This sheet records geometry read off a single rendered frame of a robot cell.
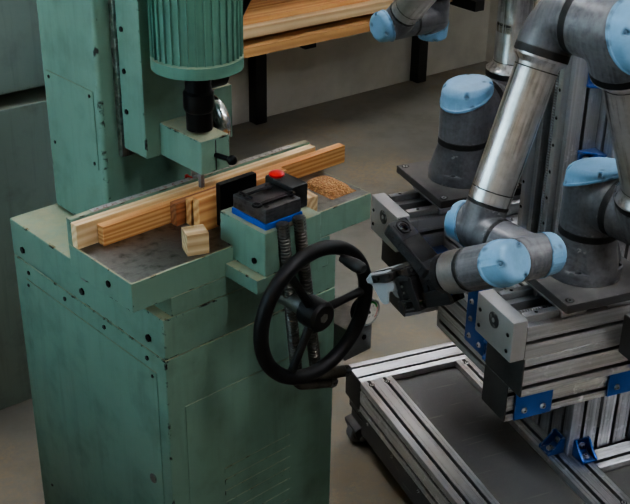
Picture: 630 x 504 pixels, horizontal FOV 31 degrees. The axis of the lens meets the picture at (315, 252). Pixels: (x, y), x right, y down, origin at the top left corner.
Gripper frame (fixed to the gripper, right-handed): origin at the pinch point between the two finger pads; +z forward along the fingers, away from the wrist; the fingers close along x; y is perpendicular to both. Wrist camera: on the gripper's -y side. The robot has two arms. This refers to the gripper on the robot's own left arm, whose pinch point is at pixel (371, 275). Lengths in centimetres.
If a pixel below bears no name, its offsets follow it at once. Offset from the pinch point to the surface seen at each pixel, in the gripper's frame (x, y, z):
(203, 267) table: -20.6, -11.1, 20.8
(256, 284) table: -15.5, -5.1, 13.6
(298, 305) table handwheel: -10.5, 1.1, 10.1
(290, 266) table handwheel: -15.1, -6.9, 2.2
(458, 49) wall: 311, -54, 250
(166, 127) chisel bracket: -12, -39, 31
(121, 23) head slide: -15, -60, 28
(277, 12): 160, -85, 197
